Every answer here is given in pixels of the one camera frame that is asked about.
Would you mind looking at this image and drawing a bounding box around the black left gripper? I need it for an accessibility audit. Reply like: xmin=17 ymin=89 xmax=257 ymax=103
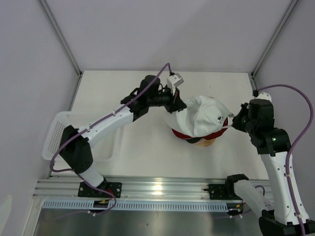
xmin=147 ymin=85 xmax=186 ymax=114

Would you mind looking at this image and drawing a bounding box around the white cap black logo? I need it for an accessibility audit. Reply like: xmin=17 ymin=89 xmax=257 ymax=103
xmin=165 ymin=95 xmax=234 ymax=137

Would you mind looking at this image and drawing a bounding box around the dark green cap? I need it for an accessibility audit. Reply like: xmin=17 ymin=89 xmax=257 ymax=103
xmin=186 ymin=138 xmax=202 ymax=144

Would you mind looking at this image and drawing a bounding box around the red cap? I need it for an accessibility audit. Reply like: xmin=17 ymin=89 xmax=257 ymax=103
xmin=171 ymin=127 xmax=227 ymax=140

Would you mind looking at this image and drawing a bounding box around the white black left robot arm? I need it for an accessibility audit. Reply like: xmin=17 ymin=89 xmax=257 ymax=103
xmin=58 ymin=73 xmax=187 ymax=197

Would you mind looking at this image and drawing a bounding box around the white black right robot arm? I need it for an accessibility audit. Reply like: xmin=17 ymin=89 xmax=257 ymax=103
xmin=224 ymin=99 xmax=315 ymax=236

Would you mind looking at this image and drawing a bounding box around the wooden hat stand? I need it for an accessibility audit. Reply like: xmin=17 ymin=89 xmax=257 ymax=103
xmin=195 ymin=139 xmax=216 ymax=147

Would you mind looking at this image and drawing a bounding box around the white plastic bin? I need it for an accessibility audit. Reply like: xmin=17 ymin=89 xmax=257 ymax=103
xmin=42 ymin=112 xmax=123 ymax=162

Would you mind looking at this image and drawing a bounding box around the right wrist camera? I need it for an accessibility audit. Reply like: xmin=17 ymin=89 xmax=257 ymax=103
xmin=252 ymin=89 xmax=272 ymax=102

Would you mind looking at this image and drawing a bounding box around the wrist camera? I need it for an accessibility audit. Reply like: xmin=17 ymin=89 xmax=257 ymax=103
xmin=166 ymin=73 xmax=184 ymax=94
xmin=252 ymin=89 xmax=272 ymax=102

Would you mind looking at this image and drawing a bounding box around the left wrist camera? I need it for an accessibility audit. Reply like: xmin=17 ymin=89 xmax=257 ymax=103
xmin=166 ymin=73 xmax=184 ymax=94

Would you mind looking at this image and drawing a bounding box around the aluminium frame post right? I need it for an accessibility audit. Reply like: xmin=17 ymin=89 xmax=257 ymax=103
xmin=251 ymin=0 xmax=302 ymax=79

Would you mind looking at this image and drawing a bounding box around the aluminium frame post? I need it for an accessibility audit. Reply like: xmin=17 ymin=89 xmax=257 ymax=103
xmin=251 ymin=0 xmax=302 ymax=79
xmin=36 ymin=0 xmax=82 ymax=77

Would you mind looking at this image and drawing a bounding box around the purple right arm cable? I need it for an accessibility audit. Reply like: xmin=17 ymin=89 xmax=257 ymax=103
xmin=253 ymin=84 xmax=314 ymax=236

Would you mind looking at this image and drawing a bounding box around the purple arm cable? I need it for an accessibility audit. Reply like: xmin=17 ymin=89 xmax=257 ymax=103
xmin=50 ymin=62 xmax=173 ymax=219
xmin=253 ymin=84 xmax=314 ymax=236

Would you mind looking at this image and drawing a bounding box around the black right mounting bracket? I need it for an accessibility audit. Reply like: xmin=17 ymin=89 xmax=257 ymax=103
xmin=203 ymin=184 xmax=230 ymax=200

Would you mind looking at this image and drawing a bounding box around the black mounting bracket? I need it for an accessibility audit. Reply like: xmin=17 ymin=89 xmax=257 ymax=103
xmin=203 ymin=184 xmax=230 ymax=200
xmin=77 ymin=181 xmax=123 ymax=198

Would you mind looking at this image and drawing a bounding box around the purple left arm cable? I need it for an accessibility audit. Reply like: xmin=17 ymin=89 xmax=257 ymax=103
xmin=50 ymin=62 xmax=173 ymax=219

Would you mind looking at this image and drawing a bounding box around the aluminium frame post left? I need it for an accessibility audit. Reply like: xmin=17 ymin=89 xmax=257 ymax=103
xmin=36 ymin=0 xmax=82 ymax=77

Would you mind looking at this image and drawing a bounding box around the black left mounting bracket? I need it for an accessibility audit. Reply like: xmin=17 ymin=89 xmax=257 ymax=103
xmin=77 ymin=181 xmax=123 ymax=198

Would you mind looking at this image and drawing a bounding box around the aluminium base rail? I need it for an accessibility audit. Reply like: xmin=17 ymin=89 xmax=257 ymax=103
xmin=31 ymin=175 xmax=225 ymax=202

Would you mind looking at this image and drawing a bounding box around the white slotted cable duct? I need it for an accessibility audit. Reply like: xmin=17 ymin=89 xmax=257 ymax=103
xmin=42 ymin=200 xmax=228 ymax=212

